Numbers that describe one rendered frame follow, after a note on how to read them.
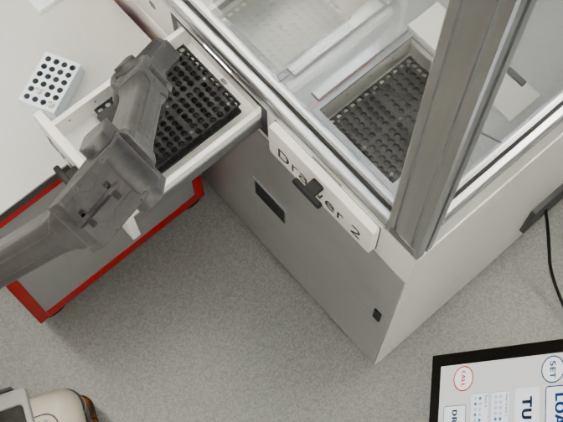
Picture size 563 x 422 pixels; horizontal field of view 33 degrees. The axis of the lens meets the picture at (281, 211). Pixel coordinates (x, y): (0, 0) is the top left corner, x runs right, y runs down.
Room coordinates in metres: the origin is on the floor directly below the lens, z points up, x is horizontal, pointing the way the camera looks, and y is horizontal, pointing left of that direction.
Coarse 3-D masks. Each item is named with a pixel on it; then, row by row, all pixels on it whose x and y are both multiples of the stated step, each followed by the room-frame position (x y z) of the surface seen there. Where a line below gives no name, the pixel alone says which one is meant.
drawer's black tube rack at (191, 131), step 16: (176, 64) 0.95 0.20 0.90; (192, 64) 0.95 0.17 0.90; (176, 80) 0.94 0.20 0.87; (192, 80) 0.92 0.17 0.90; (208, 80) 0.92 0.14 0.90; (176, 96) 0.90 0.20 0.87; (192, 96) 0.88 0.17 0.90; (208, 96) 0.88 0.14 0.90; (224, 96) 0.88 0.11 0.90; (176, 112) 0.85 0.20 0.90; (192, 112) 0.86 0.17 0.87; (208, 112) 0.85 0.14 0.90; (224, 112) 0.85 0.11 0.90; (240, 112) 0.87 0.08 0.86; (160, 128) 0.82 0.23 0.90; (176, 128) 0.82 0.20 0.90; (192, 128) 0.83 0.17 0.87; (208, 128) 0.81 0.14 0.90; (160, 144) 0.78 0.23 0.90; (176, 144) 0.78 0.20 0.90; (192, 144) 0.80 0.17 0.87; (160, 160) 0.76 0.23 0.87; (176, 160) 0.76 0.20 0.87
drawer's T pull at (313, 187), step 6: (294, 180) 0.70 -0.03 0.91; (312, 180) 0.70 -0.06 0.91; (300, 186) 0.69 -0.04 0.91; (306, 186) 0.69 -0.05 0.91; (312, 186) 0.68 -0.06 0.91; (318, 186) 0.68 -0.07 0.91; (306, 192) 0.67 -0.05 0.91; (312, 192) 0.67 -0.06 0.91; (318, 192) 0.67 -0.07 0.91; (312, 198) 0.66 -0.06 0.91; (318, 204) 0.65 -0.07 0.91
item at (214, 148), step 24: (192, 48) 1.03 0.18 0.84; (216, 72) 0.97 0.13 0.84; (96, 96) 0.89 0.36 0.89; (240, 96) 0.92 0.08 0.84; (72, 120) 0.85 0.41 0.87; (96, 120) 0.87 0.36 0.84; (240, 120) 0.86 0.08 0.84; (72, 144) 0.82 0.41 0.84; (216, 144) 0.78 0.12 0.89; (168, 168) 0.76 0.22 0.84; (192, 168) 0.74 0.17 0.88; (168, 192) 0.70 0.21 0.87; (144, 216) 0.66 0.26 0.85
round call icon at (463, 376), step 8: (456, 368) 0.32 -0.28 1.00; (464, 368) 0.32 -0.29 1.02; (472, 368) 0.31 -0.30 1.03; (456, 376) 0.31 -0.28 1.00; (464, 376) 0.30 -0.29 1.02; (472, 376) 0.30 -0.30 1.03; (456, 384) 0.29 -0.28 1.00; (464, 384) 0.29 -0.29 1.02; (472, 384) 0.29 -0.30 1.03; (456, 392) 0.28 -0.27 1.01
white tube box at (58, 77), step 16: (48, 64) 1.02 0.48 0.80; (64, 64) 1.03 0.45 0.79; (80, 64) 1.02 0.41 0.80; (32, 80) 0.98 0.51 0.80; (48, 80) 0.98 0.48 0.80; (64, 80) 0.98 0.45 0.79; (32, 96) 0.95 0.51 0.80; (48, 96) 0.96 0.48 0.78; (64, 96) 0.95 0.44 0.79; (48, 112) 0.91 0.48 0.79
